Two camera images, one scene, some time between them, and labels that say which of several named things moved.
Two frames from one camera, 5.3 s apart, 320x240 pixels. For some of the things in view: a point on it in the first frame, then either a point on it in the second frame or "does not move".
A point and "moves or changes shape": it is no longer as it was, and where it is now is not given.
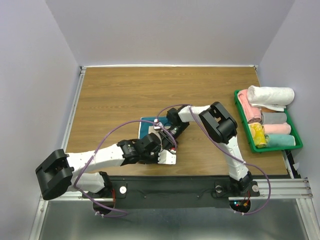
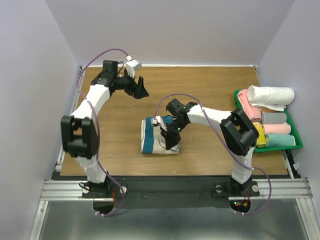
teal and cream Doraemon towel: (146, 128) moves or changes shape
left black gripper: (155, 161) → (137, 91)
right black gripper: (168, 136) does not move
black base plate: (170, 192) does not move
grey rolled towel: (272, 118) does not move
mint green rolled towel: (276, 140) does not move
